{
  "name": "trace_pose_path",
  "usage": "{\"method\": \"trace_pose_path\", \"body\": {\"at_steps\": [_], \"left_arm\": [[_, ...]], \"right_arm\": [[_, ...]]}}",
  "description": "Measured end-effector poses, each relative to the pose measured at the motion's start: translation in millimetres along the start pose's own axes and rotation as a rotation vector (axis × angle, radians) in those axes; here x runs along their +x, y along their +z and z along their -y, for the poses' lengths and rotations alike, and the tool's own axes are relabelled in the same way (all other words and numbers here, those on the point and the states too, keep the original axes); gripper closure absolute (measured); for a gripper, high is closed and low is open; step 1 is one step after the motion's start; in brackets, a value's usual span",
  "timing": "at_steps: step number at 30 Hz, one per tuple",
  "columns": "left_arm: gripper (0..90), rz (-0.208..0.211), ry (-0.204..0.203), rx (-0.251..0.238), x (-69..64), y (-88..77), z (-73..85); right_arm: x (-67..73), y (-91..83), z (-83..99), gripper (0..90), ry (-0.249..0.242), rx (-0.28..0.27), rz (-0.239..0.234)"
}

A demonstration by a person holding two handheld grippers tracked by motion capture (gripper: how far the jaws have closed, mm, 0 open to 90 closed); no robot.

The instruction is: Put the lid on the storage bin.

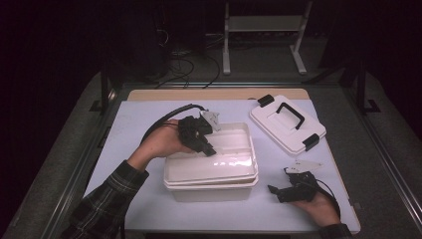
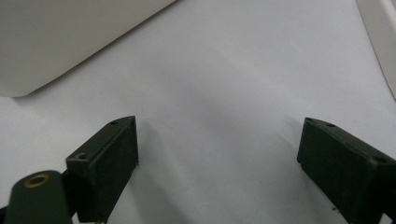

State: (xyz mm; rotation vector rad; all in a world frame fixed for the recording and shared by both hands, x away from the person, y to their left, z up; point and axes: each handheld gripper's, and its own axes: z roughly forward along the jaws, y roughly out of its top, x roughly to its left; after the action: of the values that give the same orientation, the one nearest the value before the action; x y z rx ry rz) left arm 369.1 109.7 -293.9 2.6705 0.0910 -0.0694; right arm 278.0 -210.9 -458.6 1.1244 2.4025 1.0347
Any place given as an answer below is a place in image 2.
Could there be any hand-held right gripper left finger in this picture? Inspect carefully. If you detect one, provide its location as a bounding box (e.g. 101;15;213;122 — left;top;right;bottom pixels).
64;115;140;224

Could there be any white plastic storage box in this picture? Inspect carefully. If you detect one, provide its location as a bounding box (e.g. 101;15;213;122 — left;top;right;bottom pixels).
0;0;179;98

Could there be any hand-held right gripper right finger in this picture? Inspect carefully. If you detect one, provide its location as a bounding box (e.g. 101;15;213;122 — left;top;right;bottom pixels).
296;117;396;224

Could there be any white box lid black handle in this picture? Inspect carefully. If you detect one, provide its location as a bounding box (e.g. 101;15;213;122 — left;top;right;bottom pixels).
354;0;396;101

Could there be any white table mat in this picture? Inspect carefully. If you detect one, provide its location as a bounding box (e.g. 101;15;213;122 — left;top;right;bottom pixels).
0;0;396;224

